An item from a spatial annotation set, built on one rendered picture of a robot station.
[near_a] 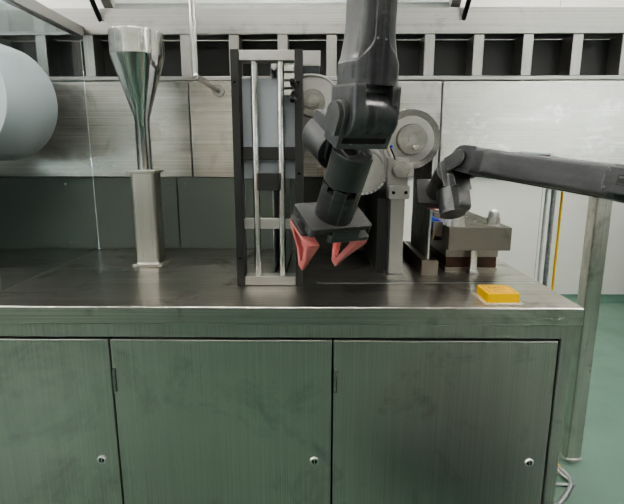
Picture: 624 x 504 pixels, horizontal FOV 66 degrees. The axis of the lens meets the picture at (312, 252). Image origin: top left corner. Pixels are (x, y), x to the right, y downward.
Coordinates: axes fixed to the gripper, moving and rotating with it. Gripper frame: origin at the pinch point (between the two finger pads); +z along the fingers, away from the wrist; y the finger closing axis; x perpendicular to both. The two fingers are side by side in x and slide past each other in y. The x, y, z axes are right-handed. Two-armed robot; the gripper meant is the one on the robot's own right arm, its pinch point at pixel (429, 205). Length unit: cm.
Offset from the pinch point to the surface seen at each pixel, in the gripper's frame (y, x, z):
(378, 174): -13.9, 6.5, -5.5
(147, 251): -78, -9, 12
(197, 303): -56, -30, -16
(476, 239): 11.0, -9.8, -1.0
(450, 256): 6.2, -11.9, 6.6
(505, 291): 10.5, -27.2, -16.1
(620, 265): 224, 64, 266
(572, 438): 72, -62, 89
